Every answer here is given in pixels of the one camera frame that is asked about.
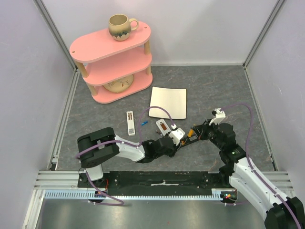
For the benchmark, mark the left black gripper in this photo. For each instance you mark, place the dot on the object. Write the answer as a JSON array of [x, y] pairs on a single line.
[[172, 153]]

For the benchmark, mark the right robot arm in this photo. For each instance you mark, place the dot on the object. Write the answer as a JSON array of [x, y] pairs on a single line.
[[276, 208]]

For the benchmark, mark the white square plate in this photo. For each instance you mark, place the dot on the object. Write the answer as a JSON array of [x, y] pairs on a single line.
[[174, 101]]

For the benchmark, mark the wide white remote control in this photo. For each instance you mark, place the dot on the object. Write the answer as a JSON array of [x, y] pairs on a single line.
[[163, 127]]

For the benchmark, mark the pink three-tier shelf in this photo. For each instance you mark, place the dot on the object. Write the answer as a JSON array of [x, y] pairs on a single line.
[[102, 60]]

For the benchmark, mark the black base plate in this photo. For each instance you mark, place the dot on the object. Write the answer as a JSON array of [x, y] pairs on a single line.
[[120, 179]]

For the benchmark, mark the black remote control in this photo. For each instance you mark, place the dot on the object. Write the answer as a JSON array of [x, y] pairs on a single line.
[[188, 140]]

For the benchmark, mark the slim white remote control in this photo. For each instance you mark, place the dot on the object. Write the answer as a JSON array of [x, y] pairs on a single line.
[[130, 123]]

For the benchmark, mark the orange handled screwdriver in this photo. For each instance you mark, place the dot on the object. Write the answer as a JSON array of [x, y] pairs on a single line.
[[190, 133]]

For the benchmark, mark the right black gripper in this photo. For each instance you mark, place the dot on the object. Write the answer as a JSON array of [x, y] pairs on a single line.
[[198, 131]]

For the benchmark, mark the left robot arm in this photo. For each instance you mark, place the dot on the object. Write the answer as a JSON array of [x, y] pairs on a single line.
[[97, 147]]

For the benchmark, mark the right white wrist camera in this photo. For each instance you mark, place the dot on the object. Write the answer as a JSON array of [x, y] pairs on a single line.
[[219, 116]]

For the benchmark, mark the slotted cable duct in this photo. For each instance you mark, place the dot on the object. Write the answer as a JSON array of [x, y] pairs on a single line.
[[215, 195]]

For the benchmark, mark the beige ceramic mug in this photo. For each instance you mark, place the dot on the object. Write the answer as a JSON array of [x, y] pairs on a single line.
[[120, 26]]

